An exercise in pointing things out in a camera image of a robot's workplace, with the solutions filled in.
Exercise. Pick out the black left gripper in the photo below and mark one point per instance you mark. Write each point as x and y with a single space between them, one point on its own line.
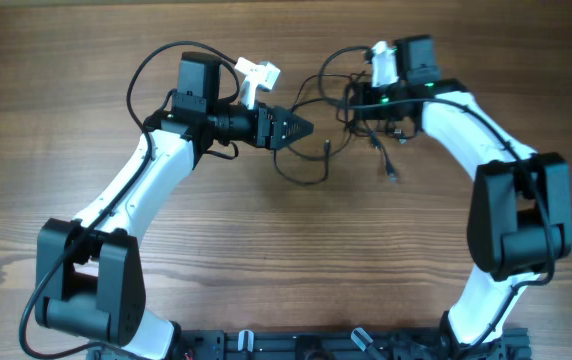
266 128

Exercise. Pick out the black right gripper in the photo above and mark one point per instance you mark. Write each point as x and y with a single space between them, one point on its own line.
358 100

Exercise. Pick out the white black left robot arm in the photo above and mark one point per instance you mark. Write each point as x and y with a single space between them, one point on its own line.
89 278

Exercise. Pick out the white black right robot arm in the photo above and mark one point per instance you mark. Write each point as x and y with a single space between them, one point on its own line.
520 221

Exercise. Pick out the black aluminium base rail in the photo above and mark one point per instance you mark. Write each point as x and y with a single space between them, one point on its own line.
411 344

